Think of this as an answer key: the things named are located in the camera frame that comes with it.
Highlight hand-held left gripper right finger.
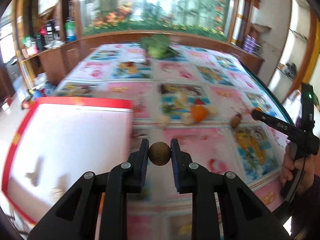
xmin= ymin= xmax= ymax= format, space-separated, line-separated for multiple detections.
xmin=170 ymin=138 xmax=292 ymax=240

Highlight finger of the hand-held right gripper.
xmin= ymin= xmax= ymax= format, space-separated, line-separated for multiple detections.
xmin=251 ymin=107 xmax=295 ymax=134

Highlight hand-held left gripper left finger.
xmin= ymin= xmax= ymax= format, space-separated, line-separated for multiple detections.
xmin=27 ymin=138 xmax=150 ymax=240

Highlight brown round fruit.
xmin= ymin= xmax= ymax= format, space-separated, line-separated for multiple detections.
xmin=149 ymin=142 xmax=172 ymax=167

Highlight dark brown chestnut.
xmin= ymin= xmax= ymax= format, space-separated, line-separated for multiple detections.
xmin=230 ymin=114 xmax=243 ymax=130

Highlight orange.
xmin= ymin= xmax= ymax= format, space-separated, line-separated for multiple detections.
xmin=190 ymin=105 xmax=209 ymax=123

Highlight red-rimmed white tray box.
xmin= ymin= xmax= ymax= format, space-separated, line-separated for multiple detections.
xmin=0 ymin=97 xmax=135 ymax=227

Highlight person's right forearm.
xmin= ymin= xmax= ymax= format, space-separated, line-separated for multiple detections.
xmin=290 ymin=175 xmax=320 ymax=233

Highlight person's right hand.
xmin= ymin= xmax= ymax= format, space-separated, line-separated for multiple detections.
xmin=280 ymin=144 xmax=315 ymax=193

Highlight printed plastic tablecloth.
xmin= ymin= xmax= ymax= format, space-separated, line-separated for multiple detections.
xmin=54 ymin=42 xmax=293 ymax=240

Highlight purple bottles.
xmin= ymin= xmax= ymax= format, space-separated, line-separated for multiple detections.
xmin=244 ymin=35 xmax=262 ymax=55

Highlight torn cardboard box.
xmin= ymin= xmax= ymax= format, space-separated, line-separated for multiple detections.
xmin=250 ymin=22 xmax=272 ymax=34

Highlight green leafy vegetable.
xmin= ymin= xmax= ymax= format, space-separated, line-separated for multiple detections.
xmin=139 ymin=34 xmax=179 ymax=60

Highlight wooden partition cabinet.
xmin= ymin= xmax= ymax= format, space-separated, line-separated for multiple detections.
xmin=15 ymin=0 xmax=265 ymax=85

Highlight green bottle with blue liquid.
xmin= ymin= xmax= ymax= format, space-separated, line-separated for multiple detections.
xmin=64 ymin=17 xmax=77 ymax=42

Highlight flower mural glass panel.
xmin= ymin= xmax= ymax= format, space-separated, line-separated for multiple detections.
xmin=80 ymin=0 xmax=237 ymax=42

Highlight black thermos jug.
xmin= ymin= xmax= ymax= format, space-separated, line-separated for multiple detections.
xmin=35 ymin=34 xmax=45 ymax=52

